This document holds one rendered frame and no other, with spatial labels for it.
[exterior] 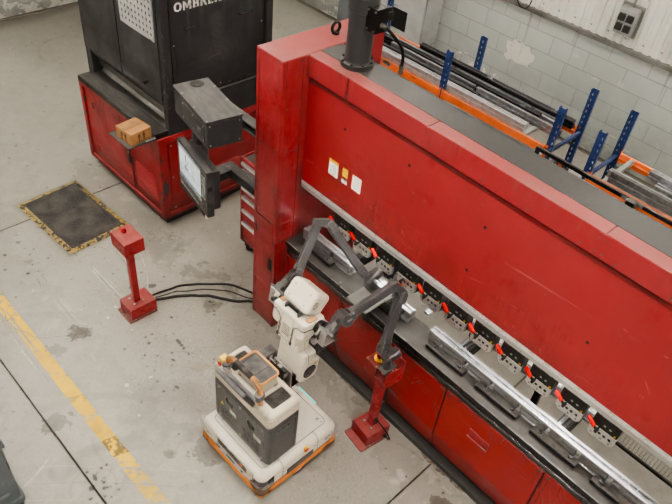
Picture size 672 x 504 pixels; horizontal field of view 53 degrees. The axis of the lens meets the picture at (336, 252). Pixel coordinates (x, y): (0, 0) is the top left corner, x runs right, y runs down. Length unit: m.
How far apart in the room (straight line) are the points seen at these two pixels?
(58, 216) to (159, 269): 1.17
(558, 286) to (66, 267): 4.12
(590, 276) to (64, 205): 4.86
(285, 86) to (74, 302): 2.67
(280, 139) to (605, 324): 2.20
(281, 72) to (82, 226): 3.01
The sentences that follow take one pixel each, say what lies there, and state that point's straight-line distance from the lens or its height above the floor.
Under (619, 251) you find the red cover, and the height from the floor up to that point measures 2.26.
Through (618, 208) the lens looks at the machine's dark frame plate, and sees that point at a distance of 3.42.
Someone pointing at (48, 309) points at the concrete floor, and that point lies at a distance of 5.84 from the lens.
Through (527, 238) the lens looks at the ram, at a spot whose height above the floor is 2.02.
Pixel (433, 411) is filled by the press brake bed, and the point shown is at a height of 0.49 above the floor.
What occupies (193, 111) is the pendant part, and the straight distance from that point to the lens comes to 4.32.
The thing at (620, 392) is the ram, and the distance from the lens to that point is 3.67.
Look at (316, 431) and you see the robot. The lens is 4.61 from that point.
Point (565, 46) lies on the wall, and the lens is 8.22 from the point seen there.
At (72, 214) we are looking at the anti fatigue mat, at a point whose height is 0.01.
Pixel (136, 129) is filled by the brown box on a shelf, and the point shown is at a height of 1.10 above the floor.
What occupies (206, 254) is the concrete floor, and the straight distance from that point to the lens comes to 6.11.
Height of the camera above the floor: 4.14
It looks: 42 degrees down
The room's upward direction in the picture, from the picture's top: 7 degrees clockwise
